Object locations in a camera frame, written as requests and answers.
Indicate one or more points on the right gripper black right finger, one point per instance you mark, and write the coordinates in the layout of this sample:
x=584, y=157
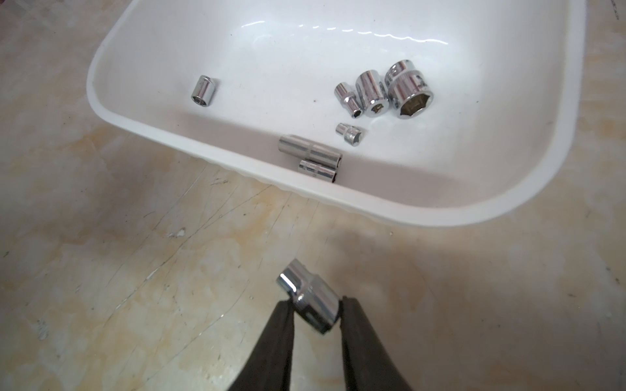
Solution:
x=366, y=364

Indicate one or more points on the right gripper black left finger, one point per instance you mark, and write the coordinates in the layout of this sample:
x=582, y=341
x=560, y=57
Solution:
x=270, y=363

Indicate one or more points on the short chrome socket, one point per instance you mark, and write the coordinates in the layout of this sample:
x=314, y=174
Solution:
x=318, y=171

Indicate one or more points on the long chrome socket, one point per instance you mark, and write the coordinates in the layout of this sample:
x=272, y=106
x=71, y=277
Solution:
x=306, y=149

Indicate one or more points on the tiny chrome socket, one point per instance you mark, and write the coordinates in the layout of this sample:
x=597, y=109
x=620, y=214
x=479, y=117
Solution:
x=351, y=134

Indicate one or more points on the medium chrome socket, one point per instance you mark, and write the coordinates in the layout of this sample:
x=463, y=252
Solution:
x=372, y=93

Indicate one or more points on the small chrome socket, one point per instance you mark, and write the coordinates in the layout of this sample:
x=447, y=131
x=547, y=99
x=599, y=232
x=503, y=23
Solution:
x=349, y=99

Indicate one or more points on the large chrome socket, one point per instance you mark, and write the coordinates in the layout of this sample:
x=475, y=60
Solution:
x=407, y=90

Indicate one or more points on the lone chrome socket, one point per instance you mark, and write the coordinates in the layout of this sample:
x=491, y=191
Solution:
x=203, y=91

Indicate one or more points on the white plastic storage box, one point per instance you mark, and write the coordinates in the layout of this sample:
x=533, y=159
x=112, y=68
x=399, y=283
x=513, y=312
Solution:
x=506, y=78

